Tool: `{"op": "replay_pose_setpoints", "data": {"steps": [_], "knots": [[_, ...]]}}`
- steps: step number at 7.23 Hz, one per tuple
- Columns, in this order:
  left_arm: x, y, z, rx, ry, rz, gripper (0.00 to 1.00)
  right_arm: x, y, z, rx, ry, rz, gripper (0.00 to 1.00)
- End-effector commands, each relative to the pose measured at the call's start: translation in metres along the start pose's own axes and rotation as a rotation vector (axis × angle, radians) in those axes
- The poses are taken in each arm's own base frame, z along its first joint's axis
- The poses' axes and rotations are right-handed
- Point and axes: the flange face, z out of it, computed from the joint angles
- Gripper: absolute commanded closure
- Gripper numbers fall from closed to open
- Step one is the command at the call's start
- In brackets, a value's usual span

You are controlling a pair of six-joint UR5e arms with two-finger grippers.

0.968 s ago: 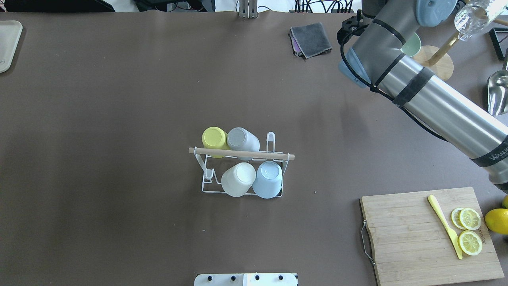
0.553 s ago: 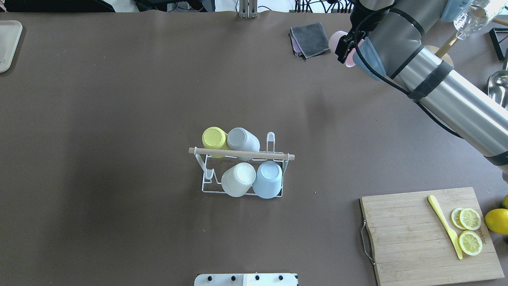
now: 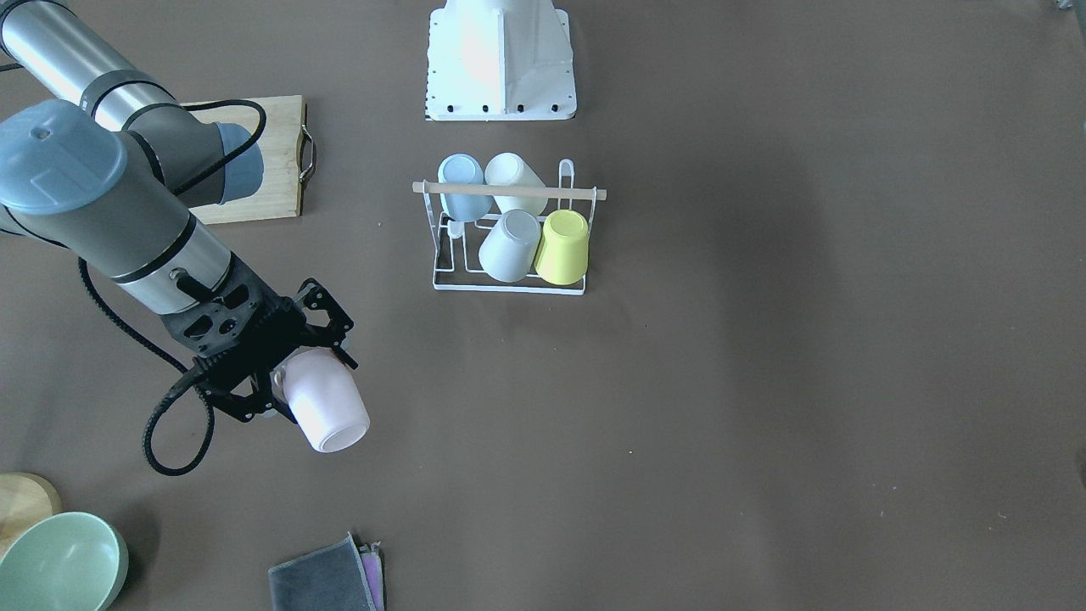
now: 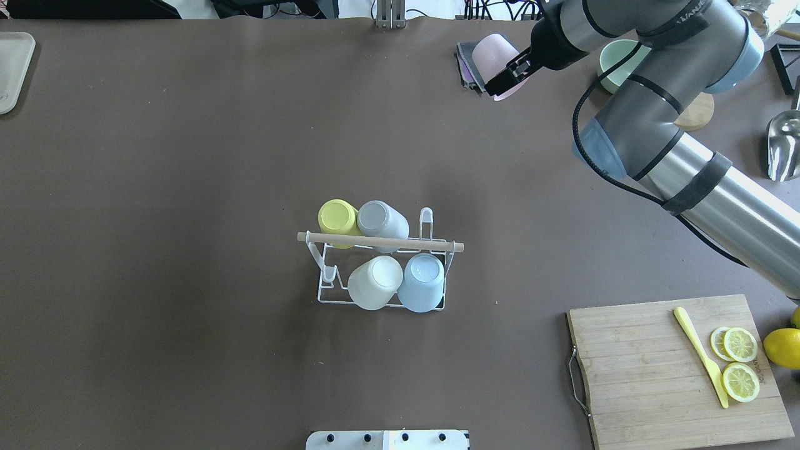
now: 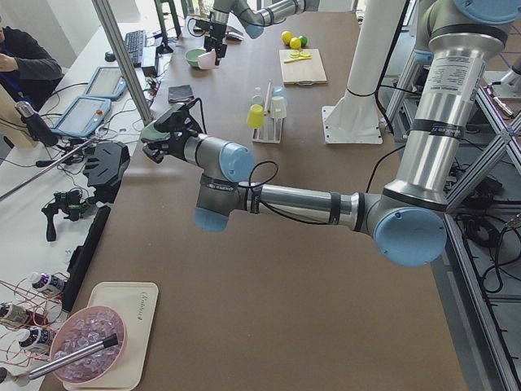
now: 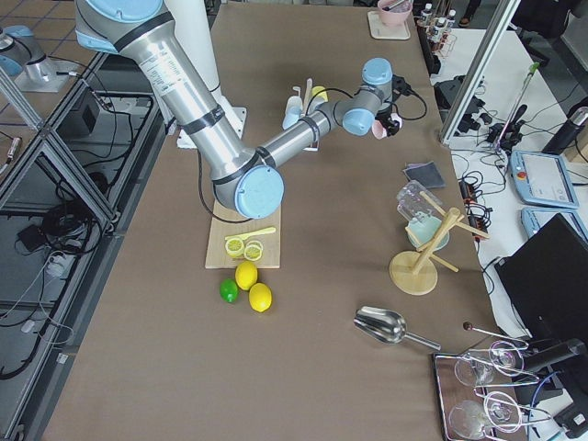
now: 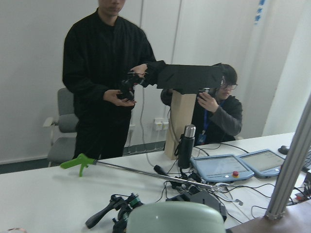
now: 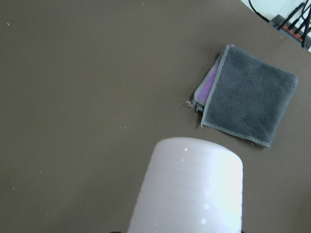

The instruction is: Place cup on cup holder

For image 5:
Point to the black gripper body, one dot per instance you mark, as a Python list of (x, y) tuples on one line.
[(214, 31), (173, 146)]

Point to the green plastic cup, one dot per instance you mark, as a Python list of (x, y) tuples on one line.
[(150, 134)]

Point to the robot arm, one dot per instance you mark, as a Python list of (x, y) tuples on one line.
[(252, 21), (456, 39)]

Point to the grey plastic cup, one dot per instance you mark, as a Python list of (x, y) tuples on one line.
[(258, 97)]

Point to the yellow plastic cup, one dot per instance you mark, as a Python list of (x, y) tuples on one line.
[(255, 116)]

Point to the blue plastic cup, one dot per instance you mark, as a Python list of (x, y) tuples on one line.
[(278, 91)]

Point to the white plastic cup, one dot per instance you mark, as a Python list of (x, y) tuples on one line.
[(278, 107)]

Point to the green bowl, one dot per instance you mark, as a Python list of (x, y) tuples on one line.
[(192, 56)]

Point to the grey folded cloth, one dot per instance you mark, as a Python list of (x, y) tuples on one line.
[(180, 94)]

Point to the whole lemon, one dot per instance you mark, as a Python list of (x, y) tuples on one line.
[(295, 43), (286, 37)]

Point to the black keyboard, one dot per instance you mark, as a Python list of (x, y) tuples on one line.
[(135, 42)]

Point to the teach pendant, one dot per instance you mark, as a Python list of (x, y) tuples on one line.
[(83, 116), (107, 83)]

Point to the green lime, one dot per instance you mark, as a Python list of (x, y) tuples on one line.
[(303, 40)]

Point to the yellow plastic knife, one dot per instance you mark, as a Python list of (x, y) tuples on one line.
[(296, 59)]

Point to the bamboo cutting board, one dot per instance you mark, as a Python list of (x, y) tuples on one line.
[(306, 72)]

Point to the white rabbit tray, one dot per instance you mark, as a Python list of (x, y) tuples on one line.
[(135, 303)]

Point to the pink bowl of ice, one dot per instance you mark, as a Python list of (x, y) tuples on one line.
[(84, 328)]

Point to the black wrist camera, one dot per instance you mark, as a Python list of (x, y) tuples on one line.
[(173, 120)]

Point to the white wire cup rack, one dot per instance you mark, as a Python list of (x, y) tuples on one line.
[(271, 132)]

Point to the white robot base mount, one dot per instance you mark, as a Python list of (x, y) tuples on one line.
[(354, 119)]

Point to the metal tongs handle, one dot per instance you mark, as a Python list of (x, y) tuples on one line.
[(107, 342)]

